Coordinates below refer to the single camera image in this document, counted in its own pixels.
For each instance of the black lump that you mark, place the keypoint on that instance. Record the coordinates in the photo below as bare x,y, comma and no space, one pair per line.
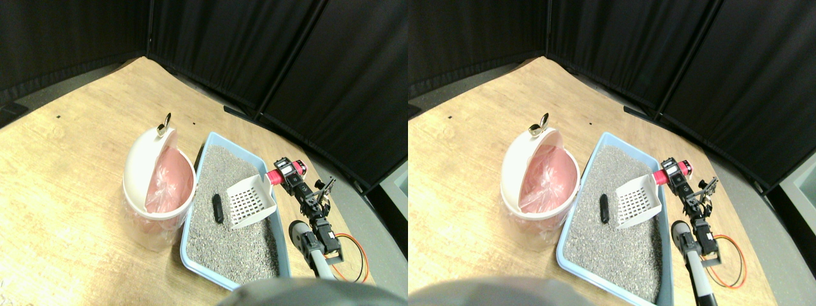
218,208
604,209

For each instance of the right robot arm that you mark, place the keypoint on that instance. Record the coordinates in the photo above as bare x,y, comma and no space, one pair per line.
707,241
328,239

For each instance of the blue litter tray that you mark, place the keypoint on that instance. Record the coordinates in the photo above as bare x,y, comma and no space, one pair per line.
612,255
236,248

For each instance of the black curtain stand foot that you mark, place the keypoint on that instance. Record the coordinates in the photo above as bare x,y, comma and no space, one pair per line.
239,111
11,113
413,110
639,111

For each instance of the black curtain stand pole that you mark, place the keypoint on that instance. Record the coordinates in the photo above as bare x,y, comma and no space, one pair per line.
292,57
692,57
547,29
150,29

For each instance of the white bin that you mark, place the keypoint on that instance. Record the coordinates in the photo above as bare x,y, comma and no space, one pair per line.
519,166
143,166

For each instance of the black bracket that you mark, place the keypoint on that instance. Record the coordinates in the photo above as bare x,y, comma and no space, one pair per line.
326,191
709,190

